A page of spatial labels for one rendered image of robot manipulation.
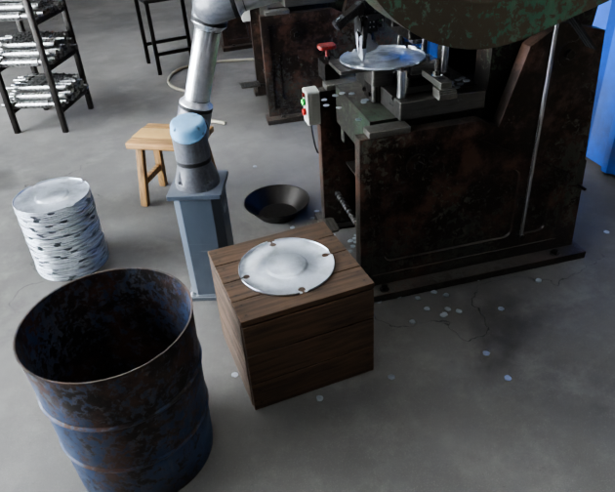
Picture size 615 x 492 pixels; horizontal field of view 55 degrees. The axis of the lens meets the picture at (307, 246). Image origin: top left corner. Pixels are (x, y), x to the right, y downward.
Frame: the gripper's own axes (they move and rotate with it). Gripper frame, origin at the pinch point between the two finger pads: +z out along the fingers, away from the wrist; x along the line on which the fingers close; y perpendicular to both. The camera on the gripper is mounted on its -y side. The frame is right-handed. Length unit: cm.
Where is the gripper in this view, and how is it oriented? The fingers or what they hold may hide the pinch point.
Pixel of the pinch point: (360, 57)
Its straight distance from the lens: 210.2
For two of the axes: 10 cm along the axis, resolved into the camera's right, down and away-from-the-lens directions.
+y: 9.7, -1.9, 1.8
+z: 0.6, 8.3, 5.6
